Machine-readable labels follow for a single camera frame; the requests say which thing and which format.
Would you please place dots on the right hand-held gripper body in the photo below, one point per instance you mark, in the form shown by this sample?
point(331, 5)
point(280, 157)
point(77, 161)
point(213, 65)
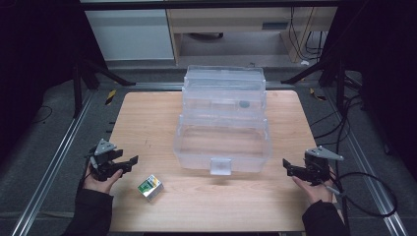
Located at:
point(317, 167)

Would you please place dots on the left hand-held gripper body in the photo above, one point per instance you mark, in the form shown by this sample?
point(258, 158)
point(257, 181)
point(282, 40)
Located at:
point(102, 161)

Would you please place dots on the small green white carton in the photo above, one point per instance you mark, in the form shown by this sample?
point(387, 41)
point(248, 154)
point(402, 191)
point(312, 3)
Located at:
point(150, 187)

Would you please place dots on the clear plastic storage box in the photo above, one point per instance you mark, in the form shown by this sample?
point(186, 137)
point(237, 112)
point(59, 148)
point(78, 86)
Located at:
point(223, 144)

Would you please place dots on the person's left hand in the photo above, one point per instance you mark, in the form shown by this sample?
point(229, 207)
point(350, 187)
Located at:
point(100, 186)

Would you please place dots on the person's right hand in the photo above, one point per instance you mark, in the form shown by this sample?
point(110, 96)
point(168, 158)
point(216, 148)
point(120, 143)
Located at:
point(316, 194)

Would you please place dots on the yellow black tape strip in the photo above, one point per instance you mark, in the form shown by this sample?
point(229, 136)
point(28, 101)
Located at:
point(110, 96)
point(316, 95)

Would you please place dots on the black metal stand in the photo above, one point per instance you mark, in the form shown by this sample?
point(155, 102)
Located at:
point(341, 85)
point(77, 91)

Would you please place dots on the dark round disc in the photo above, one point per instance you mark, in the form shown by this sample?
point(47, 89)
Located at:
point(244, 104)

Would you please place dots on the small white floor object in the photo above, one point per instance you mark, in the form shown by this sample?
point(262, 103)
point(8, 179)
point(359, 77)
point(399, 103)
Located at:
point(305, 62)

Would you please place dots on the dark curtain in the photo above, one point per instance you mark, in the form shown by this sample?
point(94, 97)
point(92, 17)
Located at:
point(36, 65)
point(387, 82)

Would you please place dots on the white cabinet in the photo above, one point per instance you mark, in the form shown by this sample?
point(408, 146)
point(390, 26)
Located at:
point(131, 36)

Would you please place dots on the light wooden desk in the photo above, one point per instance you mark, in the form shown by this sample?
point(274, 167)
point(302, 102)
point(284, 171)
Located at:
point(229, 19)

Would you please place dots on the silver floor rail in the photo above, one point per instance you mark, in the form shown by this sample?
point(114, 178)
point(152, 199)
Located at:
point(395, 227)
point(55, 164)

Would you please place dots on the silver cross rail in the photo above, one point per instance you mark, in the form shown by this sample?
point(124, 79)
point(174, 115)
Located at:
point(154, 86)

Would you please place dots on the black frame beam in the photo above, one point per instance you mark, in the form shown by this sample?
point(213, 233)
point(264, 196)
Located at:
point(209, 5)

